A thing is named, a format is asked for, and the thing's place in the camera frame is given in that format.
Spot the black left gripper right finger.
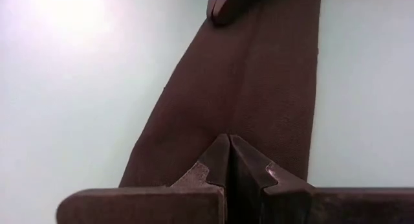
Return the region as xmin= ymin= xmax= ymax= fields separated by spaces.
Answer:
xmin=230 ymin=135 xmax=414 ymax=224

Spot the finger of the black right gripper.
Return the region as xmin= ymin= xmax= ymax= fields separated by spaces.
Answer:
xmin=206 ymin=0 xmax=270 ymax=26

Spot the black towel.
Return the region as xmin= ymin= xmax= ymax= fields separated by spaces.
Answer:
xmin=118 ymin=0 xmax=323 ymax=188

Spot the green table mat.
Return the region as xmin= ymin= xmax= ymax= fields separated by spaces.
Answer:
xmin=0 ymin=0 xmax=414 ymax=224

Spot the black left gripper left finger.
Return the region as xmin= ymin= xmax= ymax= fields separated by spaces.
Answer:
xmin=56 ymin=134 xmax=231 ymax=224

